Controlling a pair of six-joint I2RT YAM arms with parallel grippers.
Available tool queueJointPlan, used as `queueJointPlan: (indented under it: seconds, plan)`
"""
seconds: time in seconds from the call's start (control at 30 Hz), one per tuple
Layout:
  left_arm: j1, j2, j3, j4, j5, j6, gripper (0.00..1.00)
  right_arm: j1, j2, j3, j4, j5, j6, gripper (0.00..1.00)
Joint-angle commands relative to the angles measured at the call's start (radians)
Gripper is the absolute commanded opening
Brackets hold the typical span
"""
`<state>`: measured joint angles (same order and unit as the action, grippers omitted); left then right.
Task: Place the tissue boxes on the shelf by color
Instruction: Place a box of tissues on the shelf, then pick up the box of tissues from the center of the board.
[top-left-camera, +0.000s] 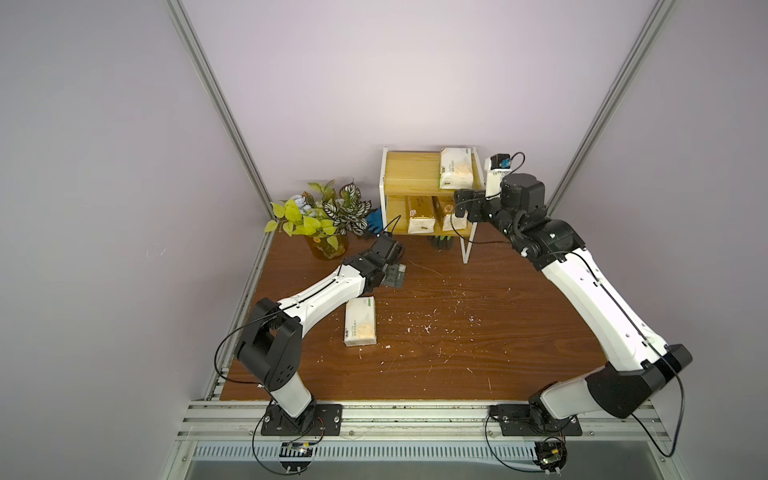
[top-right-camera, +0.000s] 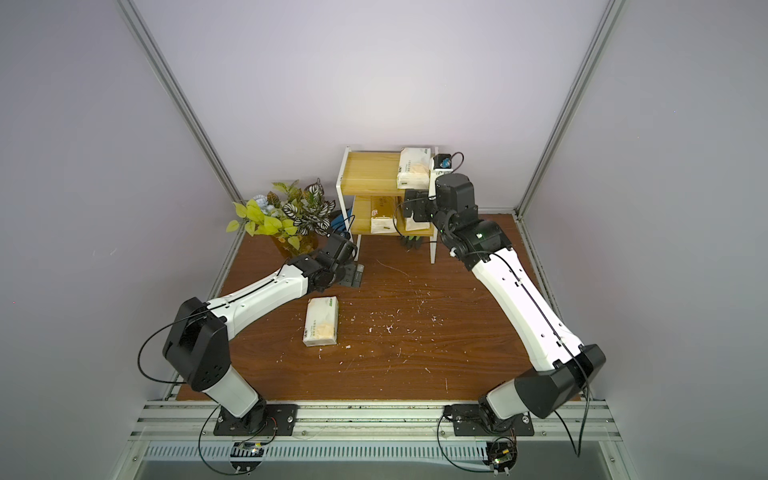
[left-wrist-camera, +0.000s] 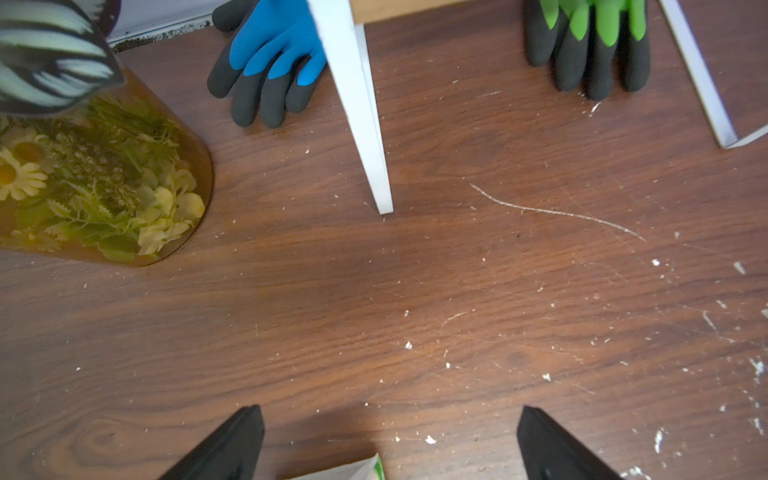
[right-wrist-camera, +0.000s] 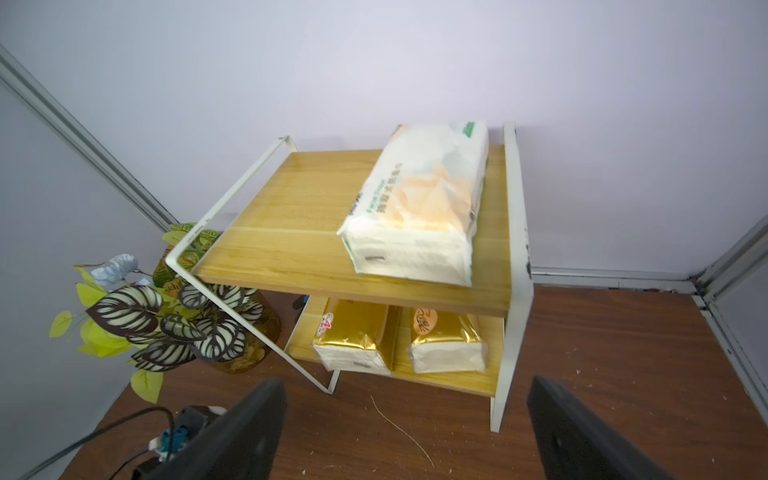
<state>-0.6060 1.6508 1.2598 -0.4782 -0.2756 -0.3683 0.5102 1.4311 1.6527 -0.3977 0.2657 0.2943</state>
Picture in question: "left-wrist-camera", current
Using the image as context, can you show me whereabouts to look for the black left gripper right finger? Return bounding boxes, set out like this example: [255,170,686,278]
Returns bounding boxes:
[516,406,622,480]

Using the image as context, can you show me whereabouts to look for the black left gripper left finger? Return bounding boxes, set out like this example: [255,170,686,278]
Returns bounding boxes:
[160,405,265,480]

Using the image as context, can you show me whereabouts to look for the white green tissue pack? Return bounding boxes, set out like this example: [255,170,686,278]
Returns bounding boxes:
[291,454,386,480]

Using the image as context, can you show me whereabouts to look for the potted artificial plant amber vase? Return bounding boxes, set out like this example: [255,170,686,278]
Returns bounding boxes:
[0,0,215,268]

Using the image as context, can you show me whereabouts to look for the blue grey work glove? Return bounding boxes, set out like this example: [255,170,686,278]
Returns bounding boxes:
[207,0,327,128]

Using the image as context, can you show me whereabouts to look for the green black work glove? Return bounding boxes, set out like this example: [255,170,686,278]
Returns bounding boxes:
[523,0,651,101]

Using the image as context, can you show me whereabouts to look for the white frame wooden shelf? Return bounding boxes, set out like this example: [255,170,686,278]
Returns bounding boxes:
[309,1,767,215]

